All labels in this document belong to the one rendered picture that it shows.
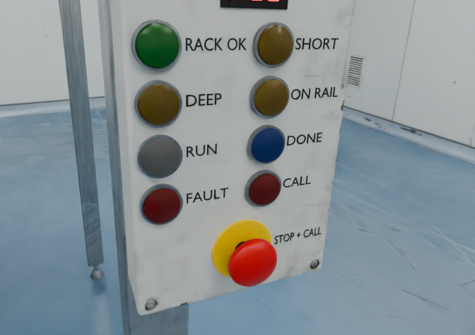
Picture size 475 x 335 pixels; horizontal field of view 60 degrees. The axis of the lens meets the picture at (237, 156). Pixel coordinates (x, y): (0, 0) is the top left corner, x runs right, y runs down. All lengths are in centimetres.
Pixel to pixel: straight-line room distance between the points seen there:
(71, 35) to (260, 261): 119
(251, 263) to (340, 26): 18
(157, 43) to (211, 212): 13
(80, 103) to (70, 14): 28
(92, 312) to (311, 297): 80
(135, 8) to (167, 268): 19
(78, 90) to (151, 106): 119
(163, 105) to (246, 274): 14
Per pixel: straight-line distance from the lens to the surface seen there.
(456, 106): 350
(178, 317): 45
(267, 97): 29
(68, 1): 142
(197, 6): 27
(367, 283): 181
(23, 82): 408
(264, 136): 30
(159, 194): 28
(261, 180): 31
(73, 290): 174
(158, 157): 27
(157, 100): 26
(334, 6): 32
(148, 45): 25
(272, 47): 28
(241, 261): 31
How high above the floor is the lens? 106
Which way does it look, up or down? 21 degrees down
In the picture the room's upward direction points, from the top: 3 degrees clockwise
